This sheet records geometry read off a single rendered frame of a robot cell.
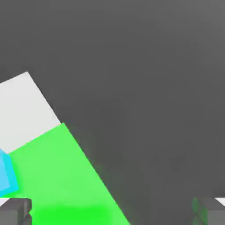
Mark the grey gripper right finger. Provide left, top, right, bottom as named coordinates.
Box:
left=192, top=196, right=225, bottom=225

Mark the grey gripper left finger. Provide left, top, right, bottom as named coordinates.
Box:
left=0, top=197, right=33, bottom=225

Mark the large green box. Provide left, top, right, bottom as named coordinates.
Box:
left=0, top=122, right=131, bottom=225

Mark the small cyan cube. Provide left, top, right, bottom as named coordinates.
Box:
left=0, top=149, right=19, bottom=197

